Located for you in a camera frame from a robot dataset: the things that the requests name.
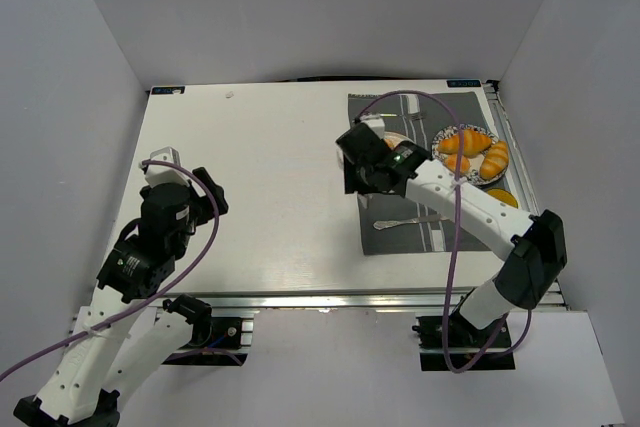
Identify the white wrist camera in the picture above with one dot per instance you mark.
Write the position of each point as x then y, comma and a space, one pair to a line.
374, 121
156, 175

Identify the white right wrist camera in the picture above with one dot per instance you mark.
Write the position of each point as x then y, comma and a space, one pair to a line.
374, 121

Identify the pink and cream plate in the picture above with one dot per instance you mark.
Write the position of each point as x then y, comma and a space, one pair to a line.
397, 138

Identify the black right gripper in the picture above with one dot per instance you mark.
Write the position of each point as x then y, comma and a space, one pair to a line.
357, 167

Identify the blue right corner label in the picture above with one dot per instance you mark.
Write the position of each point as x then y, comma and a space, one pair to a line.
463, 83

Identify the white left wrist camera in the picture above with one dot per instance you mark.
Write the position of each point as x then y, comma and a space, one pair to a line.
156, 175

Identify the blue corner label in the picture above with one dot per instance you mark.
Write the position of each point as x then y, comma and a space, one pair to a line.
463, 83
167, 90

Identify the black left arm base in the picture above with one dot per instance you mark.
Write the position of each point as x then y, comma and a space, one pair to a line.
216, 339

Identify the blue left corner label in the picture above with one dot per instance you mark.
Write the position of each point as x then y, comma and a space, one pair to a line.
167, 90

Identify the silver butter knife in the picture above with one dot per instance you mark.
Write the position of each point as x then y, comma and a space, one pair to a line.
387, 224

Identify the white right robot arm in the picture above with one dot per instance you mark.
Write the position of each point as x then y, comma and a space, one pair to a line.
532, 248

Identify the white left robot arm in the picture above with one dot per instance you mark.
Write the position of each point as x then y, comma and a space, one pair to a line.
92, 379

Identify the golden bread roll top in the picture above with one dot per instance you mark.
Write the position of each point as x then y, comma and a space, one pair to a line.
472, 141

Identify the grey striped placemat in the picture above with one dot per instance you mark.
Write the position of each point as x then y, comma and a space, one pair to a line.
441, 110

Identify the patterned bread plate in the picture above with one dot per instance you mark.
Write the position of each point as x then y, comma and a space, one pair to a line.
473, 175

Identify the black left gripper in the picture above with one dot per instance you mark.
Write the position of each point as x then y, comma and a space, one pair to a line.
208, 192

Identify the silver fork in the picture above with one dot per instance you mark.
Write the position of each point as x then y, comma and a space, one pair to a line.
412, 116

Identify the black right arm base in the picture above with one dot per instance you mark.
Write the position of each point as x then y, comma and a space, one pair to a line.
463, 345

